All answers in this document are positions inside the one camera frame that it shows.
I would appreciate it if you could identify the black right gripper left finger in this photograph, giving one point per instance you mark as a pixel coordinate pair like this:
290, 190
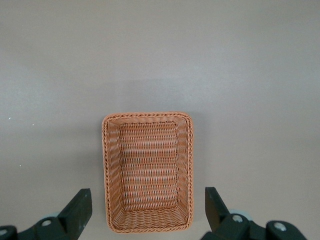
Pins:
75, 212

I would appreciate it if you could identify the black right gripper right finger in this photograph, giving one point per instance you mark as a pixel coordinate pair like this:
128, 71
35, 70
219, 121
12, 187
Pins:
217, 212

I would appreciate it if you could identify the brown deep woven basket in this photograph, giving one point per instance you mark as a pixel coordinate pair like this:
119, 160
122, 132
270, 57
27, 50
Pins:
147, 170

